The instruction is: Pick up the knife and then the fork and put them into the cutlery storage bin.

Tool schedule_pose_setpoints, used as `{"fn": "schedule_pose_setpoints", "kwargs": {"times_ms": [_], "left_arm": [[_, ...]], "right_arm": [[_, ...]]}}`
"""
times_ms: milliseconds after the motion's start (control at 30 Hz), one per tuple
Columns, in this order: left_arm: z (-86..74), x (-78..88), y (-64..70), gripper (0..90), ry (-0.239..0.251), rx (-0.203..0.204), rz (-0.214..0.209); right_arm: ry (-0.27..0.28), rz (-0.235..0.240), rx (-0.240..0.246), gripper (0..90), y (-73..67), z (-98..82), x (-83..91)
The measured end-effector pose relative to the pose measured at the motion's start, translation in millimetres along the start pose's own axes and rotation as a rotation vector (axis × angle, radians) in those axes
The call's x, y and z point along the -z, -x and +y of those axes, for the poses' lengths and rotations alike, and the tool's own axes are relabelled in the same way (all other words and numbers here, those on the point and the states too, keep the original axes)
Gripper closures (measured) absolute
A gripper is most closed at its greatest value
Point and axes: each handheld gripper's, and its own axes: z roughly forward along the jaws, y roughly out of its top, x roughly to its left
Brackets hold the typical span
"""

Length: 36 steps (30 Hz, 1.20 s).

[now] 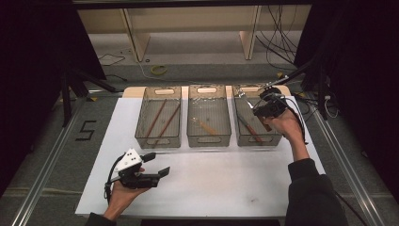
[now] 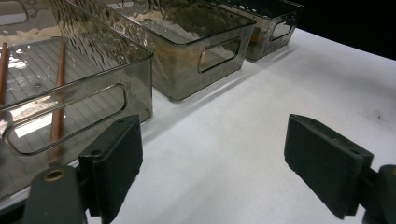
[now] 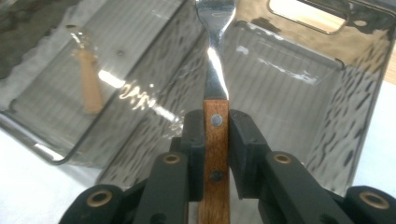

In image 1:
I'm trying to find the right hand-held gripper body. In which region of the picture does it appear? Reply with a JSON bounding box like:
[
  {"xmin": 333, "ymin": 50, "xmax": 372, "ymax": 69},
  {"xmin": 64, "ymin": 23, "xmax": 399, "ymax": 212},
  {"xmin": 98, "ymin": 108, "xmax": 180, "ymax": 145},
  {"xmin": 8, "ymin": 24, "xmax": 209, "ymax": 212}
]
[{"xmin": 258, "ymin": 79, "xmax": 288, "ymax": 119}]

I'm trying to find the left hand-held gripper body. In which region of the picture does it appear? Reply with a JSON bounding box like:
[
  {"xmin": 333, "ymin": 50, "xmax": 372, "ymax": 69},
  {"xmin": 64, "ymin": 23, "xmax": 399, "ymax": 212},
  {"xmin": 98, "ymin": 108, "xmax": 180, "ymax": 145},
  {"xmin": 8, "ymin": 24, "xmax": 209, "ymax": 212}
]
[{"xmin": 114, "ymin": 148, "xmax": 160, "ymax": 190}]

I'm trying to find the wooden-handled steel fork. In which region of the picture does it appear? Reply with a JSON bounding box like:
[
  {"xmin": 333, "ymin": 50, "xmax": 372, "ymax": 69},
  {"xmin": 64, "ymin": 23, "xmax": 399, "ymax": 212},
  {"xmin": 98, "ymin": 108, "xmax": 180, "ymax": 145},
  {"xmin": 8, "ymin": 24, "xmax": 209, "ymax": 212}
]
[{"xmin": 237, "ymin": 89, "xmax": 273, "ymax": 133}]

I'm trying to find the wooden-handled steel knife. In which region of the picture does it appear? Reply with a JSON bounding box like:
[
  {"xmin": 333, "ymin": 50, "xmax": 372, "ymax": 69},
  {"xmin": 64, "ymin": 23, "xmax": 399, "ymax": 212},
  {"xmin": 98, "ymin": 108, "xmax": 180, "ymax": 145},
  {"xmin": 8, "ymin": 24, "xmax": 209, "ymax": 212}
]
[{"xmin": 237, "ymin": 113, "xmax": 265, "ymax": 144}]

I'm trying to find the smoky transparent plastic bin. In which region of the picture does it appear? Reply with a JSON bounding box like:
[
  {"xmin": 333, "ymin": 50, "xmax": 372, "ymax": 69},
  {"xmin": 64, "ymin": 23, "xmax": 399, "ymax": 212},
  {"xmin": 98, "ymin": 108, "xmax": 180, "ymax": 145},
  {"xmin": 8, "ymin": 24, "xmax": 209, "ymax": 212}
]
[
  {"xmin": 135, "ymin": 86, "xmax": 183, "ymax": 150},
  {"xmin": 186, "ymin": 84, "xmax": 232, "ymax": 149},
  {"xmin": 231, "ymin": 84, "xmax": 285, "ymax": 148}
]

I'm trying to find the brown wooden chopstick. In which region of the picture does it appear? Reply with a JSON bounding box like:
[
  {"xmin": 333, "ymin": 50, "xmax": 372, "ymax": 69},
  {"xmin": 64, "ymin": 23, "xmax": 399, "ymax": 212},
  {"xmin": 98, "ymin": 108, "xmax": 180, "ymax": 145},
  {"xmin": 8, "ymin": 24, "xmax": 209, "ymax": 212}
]
[
  {"xmin": 145, "ymin": 98, "xmax": 168, "ymax": 139},
  {"xmin": 154, "ymin": 104, "xmax": 182, "ymax": 149}
]

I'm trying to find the light wooden spoon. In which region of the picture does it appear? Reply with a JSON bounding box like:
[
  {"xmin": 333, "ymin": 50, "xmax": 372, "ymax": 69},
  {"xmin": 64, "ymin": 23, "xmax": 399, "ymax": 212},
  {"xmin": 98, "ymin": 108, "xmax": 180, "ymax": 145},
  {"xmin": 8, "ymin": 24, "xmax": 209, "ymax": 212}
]
[{"xmin": 191, "ymin": 117, "xmax": 219, "ymax": 137}]

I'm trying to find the person's right hand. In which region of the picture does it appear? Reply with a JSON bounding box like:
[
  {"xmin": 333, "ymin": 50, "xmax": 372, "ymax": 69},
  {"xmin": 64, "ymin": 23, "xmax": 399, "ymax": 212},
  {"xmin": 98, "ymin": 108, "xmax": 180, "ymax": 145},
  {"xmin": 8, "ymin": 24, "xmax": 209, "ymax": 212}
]
[{"xmin": 264, "ymin": 108, "xmax": 304, "ymax": 141}]

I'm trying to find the person's left hand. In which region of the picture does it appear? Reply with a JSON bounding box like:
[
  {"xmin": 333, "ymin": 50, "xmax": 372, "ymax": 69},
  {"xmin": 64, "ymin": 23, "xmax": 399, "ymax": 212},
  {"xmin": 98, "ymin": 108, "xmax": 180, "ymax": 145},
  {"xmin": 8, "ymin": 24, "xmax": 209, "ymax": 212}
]
[{"xmin": 103, "ymin": 168, "xmax": 147, "ymax": 220}]

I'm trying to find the black metal stand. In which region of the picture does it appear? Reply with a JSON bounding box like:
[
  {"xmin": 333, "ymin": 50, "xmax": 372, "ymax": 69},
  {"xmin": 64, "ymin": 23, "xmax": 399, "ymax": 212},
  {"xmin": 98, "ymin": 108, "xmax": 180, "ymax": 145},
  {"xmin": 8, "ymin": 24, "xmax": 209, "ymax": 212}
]
[
  {"xmin": 60, "ymin": 68, "xmax": 118, "ymax": 127},
  {"xmin": 273, "ymin": 58, "xmax": 331, "ymax": 121}
]

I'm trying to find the yellow tape roll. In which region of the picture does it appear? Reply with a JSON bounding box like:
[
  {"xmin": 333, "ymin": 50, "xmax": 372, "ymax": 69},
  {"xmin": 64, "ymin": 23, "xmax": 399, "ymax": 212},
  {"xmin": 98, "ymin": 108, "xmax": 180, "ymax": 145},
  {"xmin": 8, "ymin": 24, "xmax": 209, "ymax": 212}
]
[{"xmin": 151, "ymin": 64, "xmax": 168, "ymax": 76}]

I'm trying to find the black curtain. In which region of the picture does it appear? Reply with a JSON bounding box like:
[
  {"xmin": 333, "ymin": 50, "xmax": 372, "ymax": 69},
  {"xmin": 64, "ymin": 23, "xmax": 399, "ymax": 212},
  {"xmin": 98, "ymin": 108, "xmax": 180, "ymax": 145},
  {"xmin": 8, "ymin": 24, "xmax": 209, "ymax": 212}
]
[
  {"xmin": 294, "ymin": 0, "xmax": 399, "ymax": 202},
  {"xmin": 0, "ymin": 0, "xmax": 106, "ymax": 196}
]

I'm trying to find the light wooden desk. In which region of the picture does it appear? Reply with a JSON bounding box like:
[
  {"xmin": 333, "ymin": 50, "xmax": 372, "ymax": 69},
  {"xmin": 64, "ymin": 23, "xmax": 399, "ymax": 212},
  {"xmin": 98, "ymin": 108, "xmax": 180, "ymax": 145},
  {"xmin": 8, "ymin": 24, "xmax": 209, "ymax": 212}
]
[{"xmin": 76, "ymin": 4, "xmax": 311, "ymax": 62}]

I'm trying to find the right gripper grey cable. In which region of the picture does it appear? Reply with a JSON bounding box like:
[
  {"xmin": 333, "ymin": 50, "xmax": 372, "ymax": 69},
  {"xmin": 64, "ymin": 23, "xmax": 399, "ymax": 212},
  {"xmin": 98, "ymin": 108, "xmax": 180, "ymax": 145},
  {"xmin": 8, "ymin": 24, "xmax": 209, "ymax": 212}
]
[{"xmin": 250, "ymin": 93, "xmax": 298, "ymax": 111}]

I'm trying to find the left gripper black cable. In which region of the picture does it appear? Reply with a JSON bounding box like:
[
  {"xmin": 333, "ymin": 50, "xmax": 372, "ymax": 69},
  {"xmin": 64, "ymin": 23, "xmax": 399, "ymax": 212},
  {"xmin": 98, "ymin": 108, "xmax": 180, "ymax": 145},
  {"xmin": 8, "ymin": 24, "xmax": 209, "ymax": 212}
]
[{"xmin": 104, "ymin": 153, "xmax": 126, "ymax": 205}]

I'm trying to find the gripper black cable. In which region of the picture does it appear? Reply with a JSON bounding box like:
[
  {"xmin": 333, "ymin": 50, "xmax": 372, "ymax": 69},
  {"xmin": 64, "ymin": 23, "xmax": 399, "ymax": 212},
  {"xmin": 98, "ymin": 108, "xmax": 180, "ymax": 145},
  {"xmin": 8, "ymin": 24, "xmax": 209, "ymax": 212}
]
[
  {"xmin": 281, "ymin": 97, "xmax": 310, "ymax": 146},
  {"xmin": 104, "ymin": 153, "xmax": 126, "ymax": 205}
]

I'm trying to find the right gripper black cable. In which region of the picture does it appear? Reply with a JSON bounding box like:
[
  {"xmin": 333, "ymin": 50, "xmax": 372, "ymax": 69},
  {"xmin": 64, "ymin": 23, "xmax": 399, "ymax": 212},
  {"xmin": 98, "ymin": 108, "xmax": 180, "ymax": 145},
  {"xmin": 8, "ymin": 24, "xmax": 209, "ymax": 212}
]
[{"xmin": 281, "ymin": 97, "xmax": 310, "ymax": 146}]

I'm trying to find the white looped cable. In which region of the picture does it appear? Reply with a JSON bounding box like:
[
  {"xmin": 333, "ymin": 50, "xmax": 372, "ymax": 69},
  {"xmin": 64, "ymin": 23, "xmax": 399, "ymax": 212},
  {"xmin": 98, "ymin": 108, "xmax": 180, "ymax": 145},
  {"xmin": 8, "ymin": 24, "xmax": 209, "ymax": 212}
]
[{"xmin": 324, "ymin": 94, "xmax": 341, "ymax": 120}]

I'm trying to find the bundle of black cables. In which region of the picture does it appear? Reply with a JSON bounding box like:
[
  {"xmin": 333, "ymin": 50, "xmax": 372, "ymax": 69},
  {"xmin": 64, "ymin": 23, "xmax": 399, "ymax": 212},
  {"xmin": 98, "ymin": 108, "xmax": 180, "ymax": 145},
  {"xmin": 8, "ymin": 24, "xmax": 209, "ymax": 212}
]
[{"xmin": 255, "ymin": 4, "xmax": 299, "ymax": 72}]

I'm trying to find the aluminium floor rail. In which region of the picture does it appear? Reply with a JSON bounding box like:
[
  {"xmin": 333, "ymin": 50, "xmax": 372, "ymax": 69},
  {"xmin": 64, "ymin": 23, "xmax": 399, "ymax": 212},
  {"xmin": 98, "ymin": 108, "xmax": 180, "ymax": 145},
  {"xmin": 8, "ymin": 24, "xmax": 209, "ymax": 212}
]
[
  {"xmin": 10, "ymin": 96, "xmax": 87, "ymax": 226},
  {"xmin": 309, "ymin": 93, "xmax": 388, "ymax": 226}
]

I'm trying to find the white floor cable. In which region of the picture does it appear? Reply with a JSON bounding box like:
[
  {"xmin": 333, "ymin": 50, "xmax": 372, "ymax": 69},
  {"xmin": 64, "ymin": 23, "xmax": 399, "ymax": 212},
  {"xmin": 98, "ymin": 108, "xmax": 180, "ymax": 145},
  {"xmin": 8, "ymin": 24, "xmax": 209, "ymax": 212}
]
[{"xmin": 136, "ymin": 59, "xmax": 189, "ymax": 85}]

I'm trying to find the thin black floor cable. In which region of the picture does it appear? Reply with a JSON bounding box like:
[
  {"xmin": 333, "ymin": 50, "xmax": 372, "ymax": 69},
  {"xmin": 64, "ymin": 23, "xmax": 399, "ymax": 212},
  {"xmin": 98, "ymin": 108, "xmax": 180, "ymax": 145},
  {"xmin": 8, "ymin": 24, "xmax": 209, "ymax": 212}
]
[
  {"xmin": 104, "ymin": 73, "xmax": 128, "ymax": 83},
  {"xmin": 98, "ymin": 53, "xmax": 126, "ymax": 67}
]

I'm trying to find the black frame beam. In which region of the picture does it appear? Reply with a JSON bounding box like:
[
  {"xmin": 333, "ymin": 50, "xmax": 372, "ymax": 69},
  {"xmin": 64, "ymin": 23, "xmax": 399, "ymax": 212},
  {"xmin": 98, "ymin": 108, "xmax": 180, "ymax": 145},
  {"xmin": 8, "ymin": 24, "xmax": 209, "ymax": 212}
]
[{"xmin": 72, "ymin": 0, "xmax": 314, "ymax": 9}]

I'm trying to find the thick black floor cable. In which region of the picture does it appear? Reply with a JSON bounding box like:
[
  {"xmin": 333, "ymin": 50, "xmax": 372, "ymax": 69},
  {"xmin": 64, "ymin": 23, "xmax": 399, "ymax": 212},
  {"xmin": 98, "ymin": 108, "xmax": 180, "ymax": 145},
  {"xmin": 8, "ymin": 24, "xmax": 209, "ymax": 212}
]
[{"xmin": 335, "ymin": 191, "xmax": 362, "ymax": 226}]

